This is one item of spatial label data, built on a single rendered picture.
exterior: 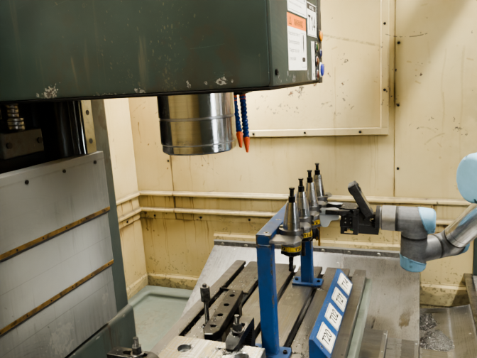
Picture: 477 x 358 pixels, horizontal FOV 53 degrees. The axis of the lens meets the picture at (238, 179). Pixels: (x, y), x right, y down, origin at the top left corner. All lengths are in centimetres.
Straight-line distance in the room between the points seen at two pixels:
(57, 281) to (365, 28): 137
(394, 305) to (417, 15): 105
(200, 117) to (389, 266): 127
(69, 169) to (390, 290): 124
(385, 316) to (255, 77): 123
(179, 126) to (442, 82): 120
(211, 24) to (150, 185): 152
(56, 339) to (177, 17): 89
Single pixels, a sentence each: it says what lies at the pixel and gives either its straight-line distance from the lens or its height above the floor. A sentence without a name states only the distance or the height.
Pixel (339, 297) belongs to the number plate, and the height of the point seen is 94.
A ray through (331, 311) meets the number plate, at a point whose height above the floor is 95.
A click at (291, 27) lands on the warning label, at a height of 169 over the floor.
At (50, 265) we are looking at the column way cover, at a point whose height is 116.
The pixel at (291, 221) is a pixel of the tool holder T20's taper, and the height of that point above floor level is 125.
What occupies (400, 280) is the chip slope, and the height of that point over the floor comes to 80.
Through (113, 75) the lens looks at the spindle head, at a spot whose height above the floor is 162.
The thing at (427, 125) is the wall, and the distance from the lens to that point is 193.
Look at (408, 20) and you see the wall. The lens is 192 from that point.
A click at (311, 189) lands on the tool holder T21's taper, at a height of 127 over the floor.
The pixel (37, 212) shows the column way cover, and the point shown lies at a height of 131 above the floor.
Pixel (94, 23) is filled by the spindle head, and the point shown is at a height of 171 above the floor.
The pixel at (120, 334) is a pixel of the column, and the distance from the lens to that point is 165.
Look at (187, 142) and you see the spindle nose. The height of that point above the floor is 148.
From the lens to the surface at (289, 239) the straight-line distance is 114.
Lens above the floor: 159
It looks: 12 degrees down
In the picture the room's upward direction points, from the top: 4 degrees counter-clockwise
